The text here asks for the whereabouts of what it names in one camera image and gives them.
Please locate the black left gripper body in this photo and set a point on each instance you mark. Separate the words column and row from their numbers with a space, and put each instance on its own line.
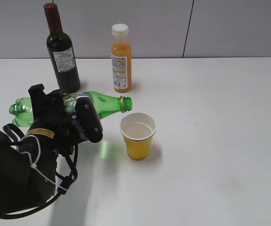
column 54, row 134

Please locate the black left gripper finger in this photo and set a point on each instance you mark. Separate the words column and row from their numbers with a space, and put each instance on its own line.
column 47, row 107
column 89, row 119

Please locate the green sprite bottle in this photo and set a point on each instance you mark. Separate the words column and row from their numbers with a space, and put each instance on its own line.
column 104, row 105

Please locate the yellow paper cup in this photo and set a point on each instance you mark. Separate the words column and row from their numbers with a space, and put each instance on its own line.
column 138, row 130

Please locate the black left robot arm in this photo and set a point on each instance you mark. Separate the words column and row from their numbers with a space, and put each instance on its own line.
column 39, row 166

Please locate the dark wine bottle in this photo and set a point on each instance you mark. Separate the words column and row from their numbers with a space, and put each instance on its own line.
column 61, row 51

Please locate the orange juice bottle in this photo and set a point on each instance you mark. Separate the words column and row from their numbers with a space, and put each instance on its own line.
column 121, row 57

